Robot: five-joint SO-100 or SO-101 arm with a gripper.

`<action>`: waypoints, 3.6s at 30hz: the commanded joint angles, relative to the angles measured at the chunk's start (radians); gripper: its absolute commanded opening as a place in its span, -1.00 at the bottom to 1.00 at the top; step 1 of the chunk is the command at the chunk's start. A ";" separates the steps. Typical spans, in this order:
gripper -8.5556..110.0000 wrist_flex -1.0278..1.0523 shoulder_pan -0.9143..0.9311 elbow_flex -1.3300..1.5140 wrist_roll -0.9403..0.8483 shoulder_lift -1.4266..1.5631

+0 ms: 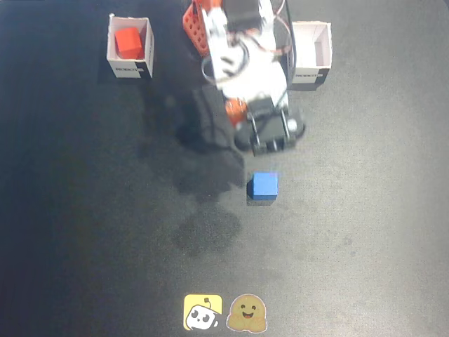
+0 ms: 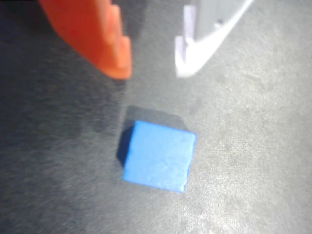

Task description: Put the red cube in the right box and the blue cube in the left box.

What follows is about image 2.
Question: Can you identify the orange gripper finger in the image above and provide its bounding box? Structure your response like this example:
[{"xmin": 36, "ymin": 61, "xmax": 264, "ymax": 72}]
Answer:
[{"xmin": 39, "ymin": 0, "xmax": 134, "ymax": 80}]

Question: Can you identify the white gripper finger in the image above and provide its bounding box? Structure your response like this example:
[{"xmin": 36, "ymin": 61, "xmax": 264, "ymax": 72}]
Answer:
[{"xmin": 174, "ymin": 0, "xmax": 255, "ymax": 78}]

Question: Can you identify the blue cube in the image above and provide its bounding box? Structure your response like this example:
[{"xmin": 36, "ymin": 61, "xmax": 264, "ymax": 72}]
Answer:
[{"xmin": 117, "ymin": 119, "xmax": 197, "ymax": 194}]

